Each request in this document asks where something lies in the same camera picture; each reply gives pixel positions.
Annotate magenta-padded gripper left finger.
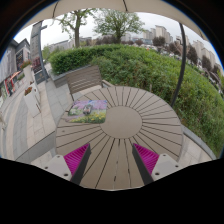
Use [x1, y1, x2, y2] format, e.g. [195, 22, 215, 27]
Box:
[40, 143, 93, 186]

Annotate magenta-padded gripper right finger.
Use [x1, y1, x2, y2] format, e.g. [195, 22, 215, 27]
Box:
[131, 143, 184, 186]

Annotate flower print mouse pad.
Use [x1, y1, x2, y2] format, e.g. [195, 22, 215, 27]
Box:
[66, 99, 109, 125]

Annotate white flower planter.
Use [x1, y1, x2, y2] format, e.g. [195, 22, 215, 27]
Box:
[19, 60, 36, 85]
[23, 85, 43, 118]

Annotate grey slatted outdoor chair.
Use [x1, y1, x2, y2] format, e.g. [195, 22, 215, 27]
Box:
[65, 64, 114, 102]

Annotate dark curved parasol pole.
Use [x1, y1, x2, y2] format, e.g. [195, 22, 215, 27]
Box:
[169, 22, 188, 108]

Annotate grey storefront building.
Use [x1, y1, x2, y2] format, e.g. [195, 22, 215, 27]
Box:
[0, 38, 32, 103]

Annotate grey sign pylon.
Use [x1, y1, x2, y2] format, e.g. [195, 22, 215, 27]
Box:
[29, 21, 50, 85]

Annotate distant apartment buildings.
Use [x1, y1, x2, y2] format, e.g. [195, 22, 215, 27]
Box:
[142, 24, 216, 72]

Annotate sparse-leaved tall tree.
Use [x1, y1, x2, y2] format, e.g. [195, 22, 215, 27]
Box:
[54, 8, 98, 50]

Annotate round-crowned green tree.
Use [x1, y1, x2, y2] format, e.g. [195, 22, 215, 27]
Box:
[93, 9, 146, 45]

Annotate beige parasol canopy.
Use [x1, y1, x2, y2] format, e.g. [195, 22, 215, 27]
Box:
[21, 0, 209, 42]

